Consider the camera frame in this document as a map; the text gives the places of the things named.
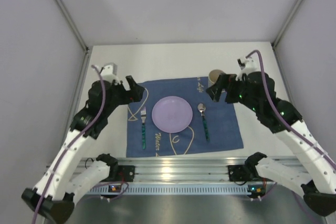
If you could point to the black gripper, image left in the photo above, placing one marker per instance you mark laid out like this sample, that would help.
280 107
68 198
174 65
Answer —
125 92

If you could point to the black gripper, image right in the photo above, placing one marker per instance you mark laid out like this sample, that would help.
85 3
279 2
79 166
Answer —
226 88

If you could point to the beige paper cup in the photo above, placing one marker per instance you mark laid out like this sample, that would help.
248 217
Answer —
213 75

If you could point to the fork with green handle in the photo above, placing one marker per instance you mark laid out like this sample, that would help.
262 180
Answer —
143 118

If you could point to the spoon with green handle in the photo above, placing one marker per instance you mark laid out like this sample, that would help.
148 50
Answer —
202 108

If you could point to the lilac plastic plate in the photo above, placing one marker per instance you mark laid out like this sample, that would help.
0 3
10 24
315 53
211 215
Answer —
172 114

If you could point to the blue placemat with yellow drawings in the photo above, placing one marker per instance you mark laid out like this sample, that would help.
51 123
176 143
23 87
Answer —
221 120

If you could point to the white robot arm, image right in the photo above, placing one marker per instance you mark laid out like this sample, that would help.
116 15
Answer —
317 186

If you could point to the white robot arm, image left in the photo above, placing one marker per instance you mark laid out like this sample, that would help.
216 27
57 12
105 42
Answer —
56 194

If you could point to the white wrist camera, image left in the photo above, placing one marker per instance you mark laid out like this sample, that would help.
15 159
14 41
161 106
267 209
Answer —
108 72

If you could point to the white wrist camera, image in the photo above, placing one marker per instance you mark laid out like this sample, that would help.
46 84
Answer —
247 66
108 72

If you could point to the white wrist camera, image right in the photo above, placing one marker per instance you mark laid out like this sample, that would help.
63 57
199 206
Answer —
247 66

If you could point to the aluminium rail base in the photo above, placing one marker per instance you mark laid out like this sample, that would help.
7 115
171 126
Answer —
181 169

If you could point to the perforated cable duct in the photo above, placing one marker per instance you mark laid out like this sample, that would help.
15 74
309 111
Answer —
183 189

